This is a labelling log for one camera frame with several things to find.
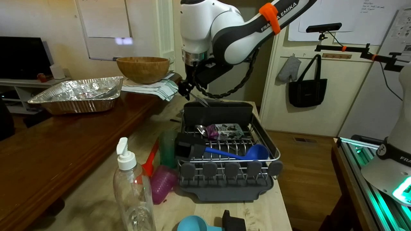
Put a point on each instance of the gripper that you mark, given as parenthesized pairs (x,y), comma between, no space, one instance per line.
(212,72)

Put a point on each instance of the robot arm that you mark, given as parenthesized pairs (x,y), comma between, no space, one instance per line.
(205,22)

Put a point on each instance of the silver knife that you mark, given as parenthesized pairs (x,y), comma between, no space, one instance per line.
(200,100)

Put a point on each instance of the dark grey utensil holder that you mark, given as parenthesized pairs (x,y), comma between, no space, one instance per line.
(218,114)

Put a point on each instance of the orange plastic utensil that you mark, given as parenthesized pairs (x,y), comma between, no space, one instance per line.
(151,162)

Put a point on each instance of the grey dish drying rack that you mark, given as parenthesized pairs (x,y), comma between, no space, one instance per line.
(224,179)

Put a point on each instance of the striped kitchen towel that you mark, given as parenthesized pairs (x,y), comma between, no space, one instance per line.
(157,88)

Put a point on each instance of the silver spoon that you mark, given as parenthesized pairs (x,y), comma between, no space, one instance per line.
(201,129)

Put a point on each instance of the wooden bowl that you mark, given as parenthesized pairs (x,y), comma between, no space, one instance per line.
(143,69)

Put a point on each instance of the purple snack packet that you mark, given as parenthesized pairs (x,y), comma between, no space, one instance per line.
(224,131)

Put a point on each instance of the green plastic cup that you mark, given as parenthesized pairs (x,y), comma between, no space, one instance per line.
(168,147)

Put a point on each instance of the blue plastic ladle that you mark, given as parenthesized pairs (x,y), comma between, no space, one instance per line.
(253,153)

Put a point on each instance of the whiteboard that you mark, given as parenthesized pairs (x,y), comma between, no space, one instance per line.
(106,32)

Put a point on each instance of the purple plastic cup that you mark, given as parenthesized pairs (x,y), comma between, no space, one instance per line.
(162,184)

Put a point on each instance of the grey oven mitt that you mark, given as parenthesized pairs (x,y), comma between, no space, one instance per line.
(289,69)

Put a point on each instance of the aluminium foil tray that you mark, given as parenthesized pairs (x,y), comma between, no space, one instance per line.
(77,94)

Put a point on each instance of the clear pump bottle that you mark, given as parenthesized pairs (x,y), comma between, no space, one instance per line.
(133,195)

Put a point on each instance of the black tote bag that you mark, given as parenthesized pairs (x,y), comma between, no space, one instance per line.
(307,93)

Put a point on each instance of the white cup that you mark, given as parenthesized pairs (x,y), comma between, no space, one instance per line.
(57,72)

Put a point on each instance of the floor vent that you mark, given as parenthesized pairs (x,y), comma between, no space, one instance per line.
(304,140)

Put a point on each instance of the light blue measuring cup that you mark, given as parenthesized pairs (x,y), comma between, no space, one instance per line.
(196,224)

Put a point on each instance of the small red object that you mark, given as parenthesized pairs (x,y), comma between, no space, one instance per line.
(41,77)

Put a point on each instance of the brown wooden table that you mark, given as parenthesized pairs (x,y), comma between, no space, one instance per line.
(48,154)

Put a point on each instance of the white low shelf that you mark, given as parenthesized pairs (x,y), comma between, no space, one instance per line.
(22,96)

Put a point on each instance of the black television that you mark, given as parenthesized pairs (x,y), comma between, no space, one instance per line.
(21,57)

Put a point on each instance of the white paper sheet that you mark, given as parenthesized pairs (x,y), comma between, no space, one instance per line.
(340,19)

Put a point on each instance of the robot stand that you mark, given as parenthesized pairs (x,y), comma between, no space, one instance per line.
(356,179)

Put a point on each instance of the printed poster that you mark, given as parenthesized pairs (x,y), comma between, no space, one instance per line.
(401,29)

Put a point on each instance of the camera on mount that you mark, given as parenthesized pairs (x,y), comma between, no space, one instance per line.
(323,28)

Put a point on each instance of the wooden hook rail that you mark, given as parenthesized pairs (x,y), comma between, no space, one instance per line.
(337,56)

